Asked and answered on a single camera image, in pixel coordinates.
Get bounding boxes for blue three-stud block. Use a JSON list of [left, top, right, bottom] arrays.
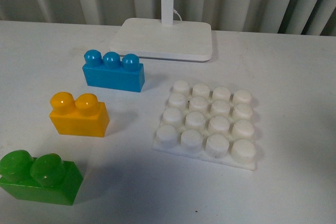
[[82, 49, 145, 92]]

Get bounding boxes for yellow two-stud block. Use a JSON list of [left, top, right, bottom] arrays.
[[49, 92, 110, 137]]

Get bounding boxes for green two-stud block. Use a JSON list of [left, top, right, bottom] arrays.
[[1, 150, 83, 206]]

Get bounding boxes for white studded base plate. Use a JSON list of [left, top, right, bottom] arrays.
[[152, 80, 257, 171]]

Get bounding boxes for white lamp cable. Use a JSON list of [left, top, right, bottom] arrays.
[[172, 8, 183, 22]]

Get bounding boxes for white desk lamp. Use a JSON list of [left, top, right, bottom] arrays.
[[110, 0, 213, 62]]

